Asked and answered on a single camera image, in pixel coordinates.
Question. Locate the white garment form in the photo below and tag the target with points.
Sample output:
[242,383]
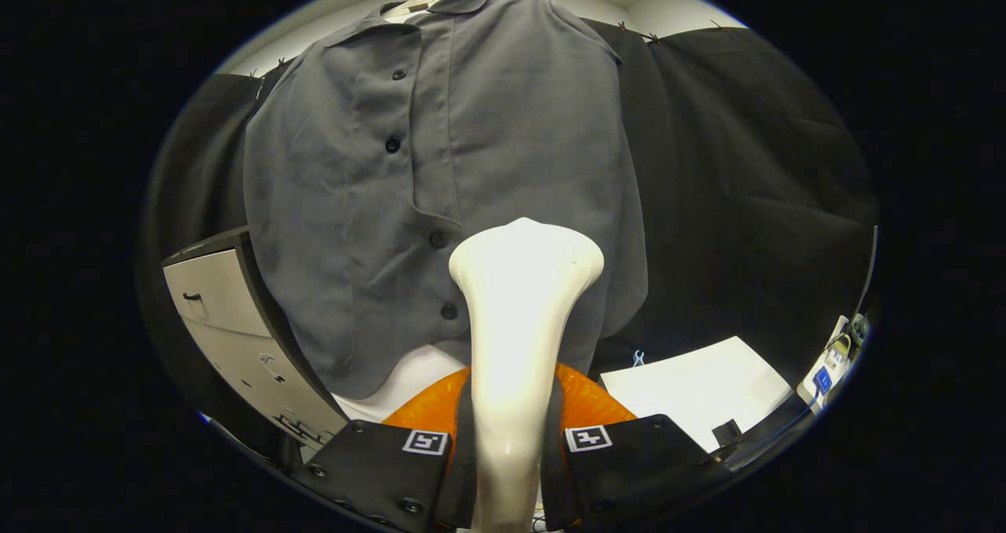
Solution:
[416,380]

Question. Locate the white power strip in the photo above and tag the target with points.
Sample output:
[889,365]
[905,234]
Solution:
[829,368]

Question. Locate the grey drawer cabinet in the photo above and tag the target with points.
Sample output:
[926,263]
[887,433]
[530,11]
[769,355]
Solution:
[220,313]

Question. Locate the small blue clip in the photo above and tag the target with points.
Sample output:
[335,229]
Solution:
[638,358]

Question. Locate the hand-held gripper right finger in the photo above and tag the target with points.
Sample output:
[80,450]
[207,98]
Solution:
[554,478]

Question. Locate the grey button-up shirt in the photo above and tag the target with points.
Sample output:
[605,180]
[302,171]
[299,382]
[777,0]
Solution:
[338,203]

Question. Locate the white garment steamer head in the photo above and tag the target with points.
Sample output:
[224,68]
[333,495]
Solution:
[519,321]

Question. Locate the white flat board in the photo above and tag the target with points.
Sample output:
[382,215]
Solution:
[699,384]

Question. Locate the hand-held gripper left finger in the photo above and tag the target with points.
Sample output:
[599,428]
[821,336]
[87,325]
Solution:
[460,478]

